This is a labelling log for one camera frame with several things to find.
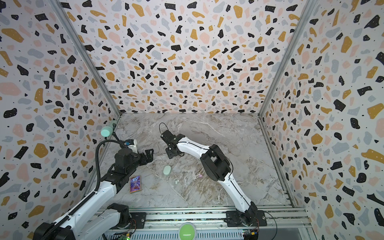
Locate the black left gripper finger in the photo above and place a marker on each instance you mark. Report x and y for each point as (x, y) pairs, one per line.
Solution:
(143, 159)
(150, 153)

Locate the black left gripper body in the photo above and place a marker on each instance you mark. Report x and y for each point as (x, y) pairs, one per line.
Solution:
(139, 159)

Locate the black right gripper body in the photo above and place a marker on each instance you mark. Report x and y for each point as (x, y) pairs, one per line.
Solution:
(169, 143)

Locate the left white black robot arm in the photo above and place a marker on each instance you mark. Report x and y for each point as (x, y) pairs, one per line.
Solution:
(77, 223)

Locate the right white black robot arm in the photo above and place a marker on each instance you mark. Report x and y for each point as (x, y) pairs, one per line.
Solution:
(219, 169)

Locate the mint green earbud case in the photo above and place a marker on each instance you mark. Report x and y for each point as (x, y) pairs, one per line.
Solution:
(167, 170)

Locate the colourful trading card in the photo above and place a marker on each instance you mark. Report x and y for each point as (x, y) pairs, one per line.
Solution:
(135, 184)

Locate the black microphone stand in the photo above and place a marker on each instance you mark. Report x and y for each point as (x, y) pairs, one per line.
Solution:
(123, 143)

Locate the mint green microphone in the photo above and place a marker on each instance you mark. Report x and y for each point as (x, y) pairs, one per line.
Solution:
(109, 129)

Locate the green round button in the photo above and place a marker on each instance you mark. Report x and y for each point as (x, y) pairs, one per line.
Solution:
(187, 232)

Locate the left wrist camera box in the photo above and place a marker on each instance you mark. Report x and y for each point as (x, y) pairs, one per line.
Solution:
(132, 144)

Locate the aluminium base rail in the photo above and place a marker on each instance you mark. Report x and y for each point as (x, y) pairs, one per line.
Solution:
(276, 223)

